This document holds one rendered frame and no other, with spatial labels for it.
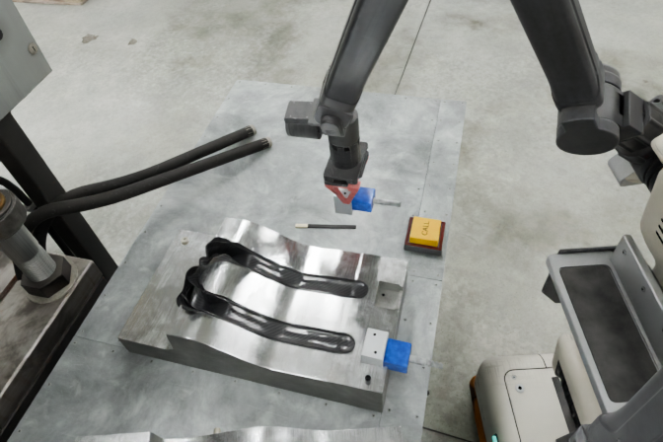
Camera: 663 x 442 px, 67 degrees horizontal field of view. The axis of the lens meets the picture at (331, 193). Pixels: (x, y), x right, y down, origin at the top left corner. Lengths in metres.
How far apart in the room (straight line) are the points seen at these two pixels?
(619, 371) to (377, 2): 0.55
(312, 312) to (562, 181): 1.73
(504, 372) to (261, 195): 0.85
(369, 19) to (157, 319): 0.69
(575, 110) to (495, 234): 1.51
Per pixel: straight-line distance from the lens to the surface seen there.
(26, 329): 1.25
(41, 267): 1.22
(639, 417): 0.41
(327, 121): 0.79
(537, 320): 2.00
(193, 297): 1.02
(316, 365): 0.89
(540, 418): 1.55
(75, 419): 1.08
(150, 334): 1.02
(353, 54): 0.67
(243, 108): 1.51
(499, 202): 2.30
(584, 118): 0.70
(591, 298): 0.82
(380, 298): 0.96
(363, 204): 1.00
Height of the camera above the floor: 1.70
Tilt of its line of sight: 48 degrees down
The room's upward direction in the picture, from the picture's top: 7 degrees counter-clockwise
